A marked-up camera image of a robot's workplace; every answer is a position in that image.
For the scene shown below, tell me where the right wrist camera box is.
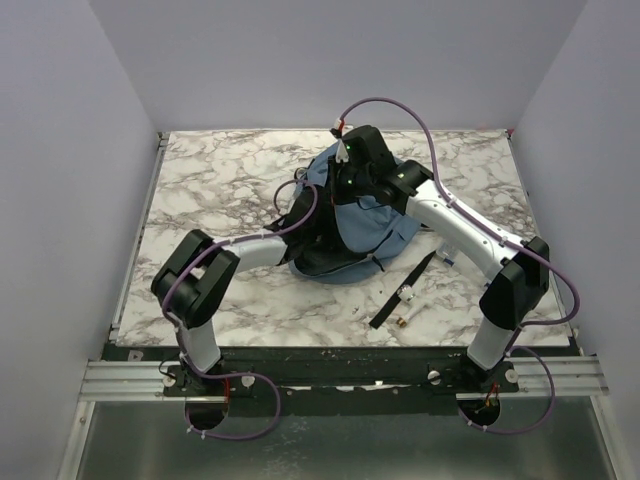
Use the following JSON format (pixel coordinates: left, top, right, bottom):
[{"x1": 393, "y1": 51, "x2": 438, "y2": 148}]
[{"x1": 330, "y1": 118, "x2": 349, "y2": 164}]

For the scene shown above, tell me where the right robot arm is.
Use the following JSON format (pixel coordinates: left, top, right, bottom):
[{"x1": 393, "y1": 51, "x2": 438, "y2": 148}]
[{"x1": 329, "y1": 125, "x2": 549, "y2": 392}]

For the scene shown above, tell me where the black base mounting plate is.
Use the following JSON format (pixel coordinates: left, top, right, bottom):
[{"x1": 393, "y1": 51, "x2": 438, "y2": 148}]
[{"x1": 100, "y1": 346, "x2": 600, "y2": 423}]

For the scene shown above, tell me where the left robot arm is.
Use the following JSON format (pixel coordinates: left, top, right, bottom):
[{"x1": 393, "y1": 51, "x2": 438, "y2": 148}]
[{"x1": 151, "y1": 184, "x2": 325, "y2": 395}]

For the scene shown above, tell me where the clear plastic packet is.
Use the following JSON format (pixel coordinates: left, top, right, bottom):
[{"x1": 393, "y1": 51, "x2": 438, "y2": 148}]
[{"x1": 436, "y1": 242, "x2": 489, "y2": 289}]

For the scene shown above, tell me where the blue student backpack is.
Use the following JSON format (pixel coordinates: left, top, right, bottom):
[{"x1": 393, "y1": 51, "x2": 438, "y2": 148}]
[{"x1": 289, "y1": 144, "x2": 425, "y2": 285}]

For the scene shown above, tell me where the aluminium frame rail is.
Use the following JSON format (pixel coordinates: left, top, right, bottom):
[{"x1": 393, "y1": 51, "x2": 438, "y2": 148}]
[{"x1": 77, "y1": 357, "x2": 186, "y2": 401}]

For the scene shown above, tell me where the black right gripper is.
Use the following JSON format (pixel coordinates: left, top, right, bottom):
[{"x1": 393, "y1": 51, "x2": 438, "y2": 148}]
[{"x1": 319, "y1": 156, "x2": 372, "y2": 207}]

